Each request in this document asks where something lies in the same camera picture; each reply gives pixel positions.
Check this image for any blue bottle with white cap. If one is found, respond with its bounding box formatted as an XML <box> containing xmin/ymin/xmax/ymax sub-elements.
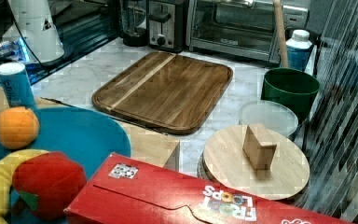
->
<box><xmin>286</xmin><ymin>29</ymin><xmax>312</xmax><ymax>71</ymax></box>

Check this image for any silver toaster oven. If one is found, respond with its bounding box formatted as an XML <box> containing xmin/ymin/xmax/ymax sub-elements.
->
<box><xmin>185</xmin><ymin>0</ymin><xmax>310</xmax><ymax>64</ymax></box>

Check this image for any blue cylindrical can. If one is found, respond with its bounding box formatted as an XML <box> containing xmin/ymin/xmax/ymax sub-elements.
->
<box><xmin>0</xmin><ymin>63</ymin><xmax>36</xmax><ymax>109</ymax></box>

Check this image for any black coffee maker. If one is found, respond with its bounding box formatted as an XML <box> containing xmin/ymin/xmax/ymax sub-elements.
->
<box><xmin>119</xmin><ymin>0</ymin><xmax>147</xmax><ymax>47</ymax></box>

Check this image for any silver black toaster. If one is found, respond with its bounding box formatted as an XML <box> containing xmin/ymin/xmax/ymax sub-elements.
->
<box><xmin>146</xmin><ymin>0</ymin><xmax>188</xmax><ymax>53</ymax></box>

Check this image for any wooden cutting board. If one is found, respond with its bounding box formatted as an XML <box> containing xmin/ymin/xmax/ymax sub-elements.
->
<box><xmin>91</xmin><ymin>52</ymin><xmax>233</xmax><ymax>135</ymax></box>

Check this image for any wooden rolling pin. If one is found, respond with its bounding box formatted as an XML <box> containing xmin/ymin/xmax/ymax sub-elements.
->
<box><xmin>273</xmin><ymin>0</ymin><xmax>288</xmax><ymax>68</ymax></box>

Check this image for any orange plush fruit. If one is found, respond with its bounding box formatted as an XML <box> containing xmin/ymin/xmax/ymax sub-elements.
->
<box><xmin>0</xmin><ymin>106</ymin><xmax>40</xmax><ymax>150</ymax></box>

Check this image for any blue round plate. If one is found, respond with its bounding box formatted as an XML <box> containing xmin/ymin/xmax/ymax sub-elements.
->
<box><xmin>0</xmin><ymin>106</ymin><xmax>132</xmax><ymax>224</ymax></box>

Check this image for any green plastic bucket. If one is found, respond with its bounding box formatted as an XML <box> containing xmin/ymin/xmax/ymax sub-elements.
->
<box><xmin>261</xmin><ymin>68</ymin><xmax>320</xmax><ymax>123</ymax></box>

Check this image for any red Froot Loops cereal box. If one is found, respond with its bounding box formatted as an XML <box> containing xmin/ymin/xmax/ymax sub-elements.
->
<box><xmin>64</xmin><ymin>153</ymin><xmax>351</xmax><ymax>224</ymax></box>

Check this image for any red plush apple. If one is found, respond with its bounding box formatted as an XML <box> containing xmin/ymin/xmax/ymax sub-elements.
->
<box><xmin>12</xmin><ymin>152</ymin><xmax>87</xmax><ymax>220</ymax></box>

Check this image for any round wooden lid with handle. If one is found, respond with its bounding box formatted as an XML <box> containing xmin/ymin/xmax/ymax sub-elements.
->
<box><xmin>198</xmin><ymin>124</ymin><xmax>310</xmax><ymax>202</ymax></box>

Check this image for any clear plastic container lid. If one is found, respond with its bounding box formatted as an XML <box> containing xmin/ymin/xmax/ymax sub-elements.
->
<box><xmin>239</xmin><ymin>100</ymin><xmax>298</xmax><ymax>137</ymax></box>

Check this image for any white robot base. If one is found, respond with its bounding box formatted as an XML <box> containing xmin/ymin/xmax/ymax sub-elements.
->
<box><xmin>3</xmin><ymin>0</ymin><xmax>64</xmax><ymax>63</ymax></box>

